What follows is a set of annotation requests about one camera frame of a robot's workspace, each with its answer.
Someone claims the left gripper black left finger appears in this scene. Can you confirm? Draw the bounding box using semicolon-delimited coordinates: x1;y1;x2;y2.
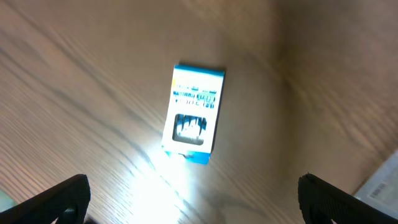
1;174;91;224

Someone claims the clear plastic container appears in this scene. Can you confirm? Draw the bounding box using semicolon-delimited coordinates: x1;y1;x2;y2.
354;151;398;219

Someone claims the blue white card box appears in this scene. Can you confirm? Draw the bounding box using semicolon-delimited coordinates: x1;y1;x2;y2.
162;64;225;165

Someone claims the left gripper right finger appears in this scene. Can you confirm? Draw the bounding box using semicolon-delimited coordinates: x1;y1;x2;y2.
298;174;397;224

